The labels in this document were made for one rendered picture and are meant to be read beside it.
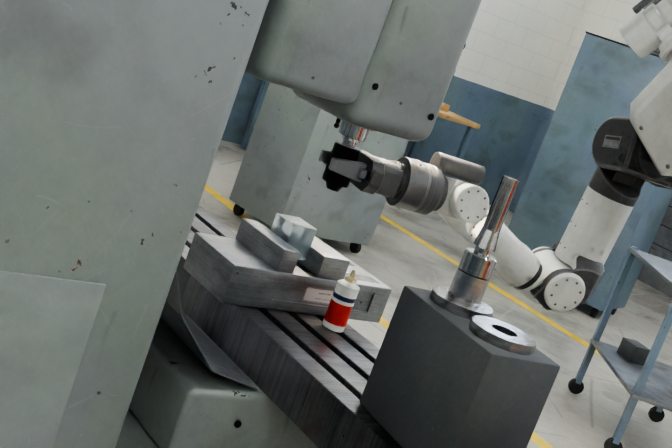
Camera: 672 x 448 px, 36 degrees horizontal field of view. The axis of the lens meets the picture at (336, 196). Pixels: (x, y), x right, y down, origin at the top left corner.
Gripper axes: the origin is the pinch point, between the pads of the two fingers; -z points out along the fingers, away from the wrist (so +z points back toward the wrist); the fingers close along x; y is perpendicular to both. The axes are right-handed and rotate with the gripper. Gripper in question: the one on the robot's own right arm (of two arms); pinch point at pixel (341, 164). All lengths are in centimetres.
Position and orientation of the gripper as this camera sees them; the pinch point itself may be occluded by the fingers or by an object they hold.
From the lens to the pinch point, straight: 175.4
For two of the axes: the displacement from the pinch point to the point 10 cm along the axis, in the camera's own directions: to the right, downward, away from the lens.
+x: 3.2, 2.9, -9.0
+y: -3.4, 9.2, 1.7
